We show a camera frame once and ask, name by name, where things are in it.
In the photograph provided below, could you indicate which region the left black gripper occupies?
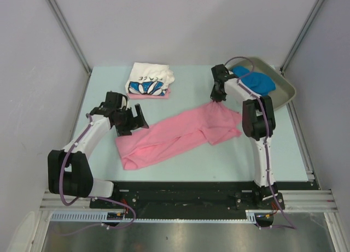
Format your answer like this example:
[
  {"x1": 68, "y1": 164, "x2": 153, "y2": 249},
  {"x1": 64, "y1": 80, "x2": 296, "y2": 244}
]
[{"x1": 114, "y1": 104, "x2": 148, "y2": 137}]

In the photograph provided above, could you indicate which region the blue t shirt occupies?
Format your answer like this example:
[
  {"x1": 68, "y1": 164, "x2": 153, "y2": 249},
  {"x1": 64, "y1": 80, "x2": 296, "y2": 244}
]
[{"x1": 231, "y1": 66, "x2": 276, "y2": 96}]

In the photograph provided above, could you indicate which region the grey plastic tray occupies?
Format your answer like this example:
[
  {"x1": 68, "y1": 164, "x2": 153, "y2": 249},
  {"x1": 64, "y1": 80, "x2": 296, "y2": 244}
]
[{"x1": 225, "y1": 57, "x2": 296, "y2": 110}]

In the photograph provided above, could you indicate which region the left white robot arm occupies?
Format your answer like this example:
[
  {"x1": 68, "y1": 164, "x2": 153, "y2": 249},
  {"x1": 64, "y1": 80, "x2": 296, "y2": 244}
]
[{"x1": 48, "y1": 91, "x2": 149, "y2": 208}]

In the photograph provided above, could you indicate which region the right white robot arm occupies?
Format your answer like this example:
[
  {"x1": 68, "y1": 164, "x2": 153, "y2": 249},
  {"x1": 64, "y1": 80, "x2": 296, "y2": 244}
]
[{"x1": 211, "y1": 64, "x2": 278, "y2": 209}]

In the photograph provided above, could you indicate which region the white flower print t shirt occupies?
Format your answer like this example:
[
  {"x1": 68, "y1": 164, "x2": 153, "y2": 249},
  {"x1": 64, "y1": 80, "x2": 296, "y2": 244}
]
[{"x1": 125, "y1": 62, "x2": 175, "y2": 96}]

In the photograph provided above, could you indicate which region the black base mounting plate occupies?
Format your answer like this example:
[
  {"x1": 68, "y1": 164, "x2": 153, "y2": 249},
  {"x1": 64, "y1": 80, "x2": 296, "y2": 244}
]
[{"x1": 56, "y1": 180, "x2": 319, "y2": 220}]

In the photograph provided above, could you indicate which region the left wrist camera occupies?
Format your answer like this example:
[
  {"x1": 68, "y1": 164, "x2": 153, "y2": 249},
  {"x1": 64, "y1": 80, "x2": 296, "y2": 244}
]
[{"x1": 121, "y1": 95, "x2": 129, "y2": 109}]

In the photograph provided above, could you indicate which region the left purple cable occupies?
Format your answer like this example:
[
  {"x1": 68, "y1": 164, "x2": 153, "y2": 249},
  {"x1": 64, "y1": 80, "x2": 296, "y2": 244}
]
[{"x1": 59, "y1": 114, "x2": 137, "y2": 236}]

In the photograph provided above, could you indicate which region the purple cable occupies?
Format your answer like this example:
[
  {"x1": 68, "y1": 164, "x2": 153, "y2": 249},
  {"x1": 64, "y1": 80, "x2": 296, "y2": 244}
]
[
  {"x1": 59, "y1": 114, "x2": 137, "y2": 236},
  {"x1": 224, "y1": 56, "x2": 298, "y2": 230}
]

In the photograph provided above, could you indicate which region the grey slotted cable duct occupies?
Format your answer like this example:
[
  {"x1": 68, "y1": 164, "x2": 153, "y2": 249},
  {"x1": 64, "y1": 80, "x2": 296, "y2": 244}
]
[{"x1": 50, "y1": 211, "x2": 272, "y2": 224}]

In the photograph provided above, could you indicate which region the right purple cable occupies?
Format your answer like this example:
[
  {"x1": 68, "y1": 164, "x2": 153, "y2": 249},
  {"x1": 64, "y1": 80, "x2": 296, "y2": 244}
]
[{"x1": 224, "y1": 56, "x2": 298, "y2": 230}]

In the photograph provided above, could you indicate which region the right aluminium frame post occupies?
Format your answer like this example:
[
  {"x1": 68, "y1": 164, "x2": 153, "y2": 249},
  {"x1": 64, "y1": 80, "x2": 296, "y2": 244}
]
[{"x1": 279, "y1": 0, "x2": 326, "y2": 76}]

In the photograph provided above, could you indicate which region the aluminium frame post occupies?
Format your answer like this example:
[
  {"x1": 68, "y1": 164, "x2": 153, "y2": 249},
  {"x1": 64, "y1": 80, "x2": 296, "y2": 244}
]
[
  {"x1": 279, "y1": 0, "x2": 326, "y2": 76},
  {"x1": 45, "y1": 0, "x2": 92, "y2": 76}
]

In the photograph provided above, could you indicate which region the left aluminium frame post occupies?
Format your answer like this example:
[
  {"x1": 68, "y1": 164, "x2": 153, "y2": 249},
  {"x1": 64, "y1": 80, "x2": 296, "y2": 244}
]
[{"x1": 45, "y1": 0, "x2": 92, "y2": 76}]

